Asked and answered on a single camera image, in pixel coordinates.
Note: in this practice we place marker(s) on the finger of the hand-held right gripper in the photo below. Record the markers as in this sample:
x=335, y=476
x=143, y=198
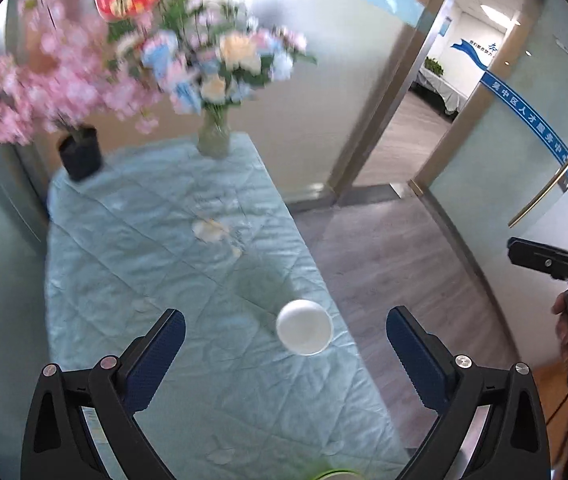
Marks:
x=544, y=260

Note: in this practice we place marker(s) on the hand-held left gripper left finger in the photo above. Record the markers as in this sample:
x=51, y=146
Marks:
x=156, y=360

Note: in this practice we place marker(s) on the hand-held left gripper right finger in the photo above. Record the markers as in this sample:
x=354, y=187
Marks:
x=416, y=360

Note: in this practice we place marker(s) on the white bowl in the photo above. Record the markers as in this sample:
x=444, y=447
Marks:
x=304, y=325

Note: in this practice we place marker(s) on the green plastic bowl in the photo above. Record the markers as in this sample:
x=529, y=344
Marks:
x=336, y=475

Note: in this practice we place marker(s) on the person's right hand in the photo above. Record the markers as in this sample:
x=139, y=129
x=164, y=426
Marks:
x=560, y=310

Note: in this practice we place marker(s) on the light blue quilted blanket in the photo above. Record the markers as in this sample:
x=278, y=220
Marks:
x=164, y=260

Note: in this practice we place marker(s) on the blue door sticker band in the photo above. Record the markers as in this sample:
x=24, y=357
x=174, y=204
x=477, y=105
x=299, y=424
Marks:
x=514, y=105

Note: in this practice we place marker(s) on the table with white cloth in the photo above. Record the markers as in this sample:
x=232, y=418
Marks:
x=439, y=89

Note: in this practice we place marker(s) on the black flower pot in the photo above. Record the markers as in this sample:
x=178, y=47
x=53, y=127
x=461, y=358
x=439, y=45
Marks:
x=80, y=157

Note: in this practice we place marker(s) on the green potted plant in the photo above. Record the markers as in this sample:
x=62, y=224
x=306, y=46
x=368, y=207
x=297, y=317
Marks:
x=434, y=65

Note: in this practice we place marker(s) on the glass vase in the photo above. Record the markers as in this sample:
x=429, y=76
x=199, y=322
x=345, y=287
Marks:
x=213, y=137

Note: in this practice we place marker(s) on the pink blossom tree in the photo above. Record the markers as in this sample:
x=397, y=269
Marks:
x=64, y=75

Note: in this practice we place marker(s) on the pastel flower bouquet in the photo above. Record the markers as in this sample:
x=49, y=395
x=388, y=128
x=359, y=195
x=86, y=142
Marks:
x=234, y=55

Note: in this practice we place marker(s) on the blue wall poster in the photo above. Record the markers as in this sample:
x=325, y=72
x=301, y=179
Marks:
x=446, y=25

